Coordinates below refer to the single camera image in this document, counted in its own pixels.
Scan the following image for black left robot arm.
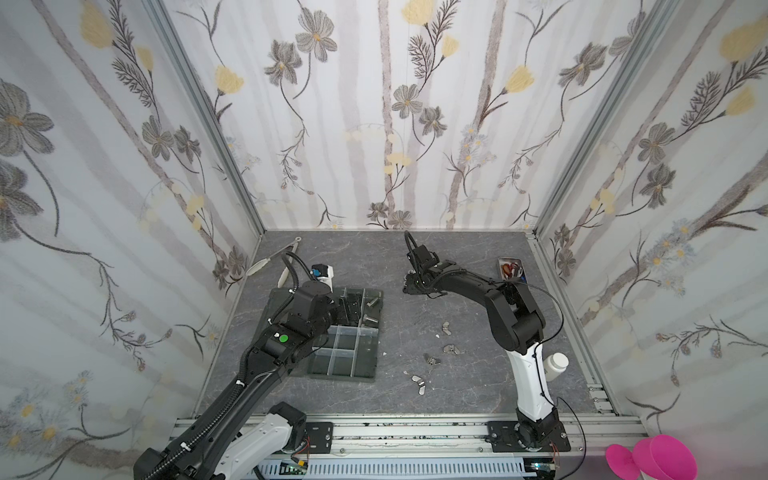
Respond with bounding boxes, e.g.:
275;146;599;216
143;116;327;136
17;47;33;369
403;233;570;452

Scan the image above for aluminium rail base frame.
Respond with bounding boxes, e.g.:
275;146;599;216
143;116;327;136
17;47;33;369
161;412;649;480

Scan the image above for red handled scissors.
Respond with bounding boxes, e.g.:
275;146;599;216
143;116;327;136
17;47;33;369
501;262;521;279

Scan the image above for pink plastic bowl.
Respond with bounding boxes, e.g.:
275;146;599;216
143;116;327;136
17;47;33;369
605;444;641;480
632;435;698;480

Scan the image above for white plastic bottle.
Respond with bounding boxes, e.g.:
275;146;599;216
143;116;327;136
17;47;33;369
543;352;570;382

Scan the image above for cream silicone kitchen tongs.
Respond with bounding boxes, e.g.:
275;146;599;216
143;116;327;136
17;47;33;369
245;236;302;288

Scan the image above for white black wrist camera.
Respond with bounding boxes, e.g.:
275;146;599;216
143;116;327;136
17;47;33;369
310;264;334;288

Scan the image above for transparent grey organizer box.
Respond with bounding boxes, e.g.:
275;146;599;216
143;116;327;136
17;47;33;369
263;286;385;383

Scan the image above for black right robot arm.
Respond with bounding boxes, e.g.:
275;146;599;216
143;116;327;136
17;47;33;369
133;280;341;479

